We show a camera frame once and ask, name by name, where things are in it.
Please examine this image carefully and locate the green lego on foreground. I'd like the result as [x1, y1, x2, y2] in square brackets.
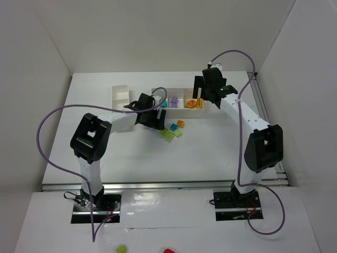
[116, 245, 127, 253]

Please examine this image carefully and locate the aluminium rail front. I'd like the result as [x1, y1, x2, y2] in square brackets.
[41, 179, 290, 196]

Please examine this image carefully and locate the aluminium rail right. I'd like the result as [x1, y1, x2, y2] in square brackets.
[247, 71, 290, 187]

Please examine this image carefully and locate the small white divided tray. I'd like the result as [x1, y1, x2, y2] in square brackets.
[112, 85, 130, 110]

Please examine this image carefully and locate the small orange lego brick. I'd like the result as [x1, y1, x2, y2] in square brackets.
[177, 120, 184, 128]

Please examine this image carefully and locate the small teal lego brick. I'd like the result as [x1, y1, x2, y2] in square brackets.
[170, 124, 178, 131]

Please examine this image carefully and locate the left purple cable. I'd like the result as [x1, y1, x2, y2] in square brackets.
[36, 87, 168, 242]

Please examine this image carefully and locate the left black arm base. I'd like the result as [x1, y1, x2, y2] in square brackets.
[63, 191, 122, 224]

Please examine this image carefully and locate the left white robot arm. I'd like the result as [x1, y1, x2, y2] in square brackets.
[70, 90, 167, 208]

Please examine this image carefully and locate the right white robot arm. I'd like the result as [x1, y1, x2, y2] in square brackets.
[193, 64, 283, 207]

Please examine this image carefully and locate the light green small brick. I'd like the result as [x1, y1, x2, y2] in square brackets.
[173, 129, 182, 138]

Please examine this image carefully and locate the green lego brick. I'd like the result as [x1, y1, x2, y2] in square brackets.
[164, 131, 174, 142]
[160, 128, 169, 136]

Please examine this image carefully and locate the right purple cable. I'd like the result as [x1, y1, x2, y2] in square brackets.
[207, 50, 285, 235]

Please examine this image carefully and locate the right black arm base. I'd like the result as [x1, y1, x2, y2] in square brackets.
[209, 191, 263, 221]

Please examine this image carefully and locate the orange oval lego piece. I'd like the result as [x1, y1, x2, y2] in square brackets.
[185, 99, 196, 109]

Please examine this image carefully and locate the aluminium rail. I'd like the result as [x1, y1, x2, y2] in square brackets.
[41, 179, 290, 196]
[247, 71, 290, 187]

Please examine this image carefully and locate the large white three-compartment tray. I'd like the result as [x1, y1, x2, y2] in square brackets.
[165, 88, 207, 119]

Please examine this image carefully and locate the red object at bottom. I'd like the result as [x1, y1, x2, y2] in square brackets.
[163, 248, 175, 253]

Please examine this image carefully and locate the yellow orange lego brick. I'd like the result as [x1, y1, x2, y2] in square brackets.
[196, 98, 203, 109]

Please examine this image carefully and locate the purple cable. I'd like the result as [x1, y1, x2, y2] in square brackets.
[207, 50, 285, 235]
[36, 87, 168, 242]

